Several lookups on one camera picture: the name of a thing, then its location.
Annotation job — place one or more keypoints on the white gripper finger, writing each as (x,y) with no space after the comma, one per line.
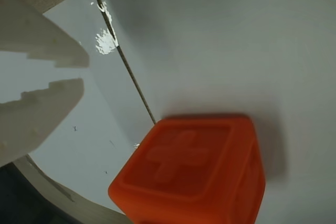
(34,119)
(39,35)

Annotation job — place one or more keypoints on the orange cube with cross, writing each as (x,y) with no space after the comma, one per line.
(189,171)

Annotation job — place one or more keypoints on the white paper sheet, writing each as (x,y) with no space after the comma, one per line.
(105,103)
(236,51)

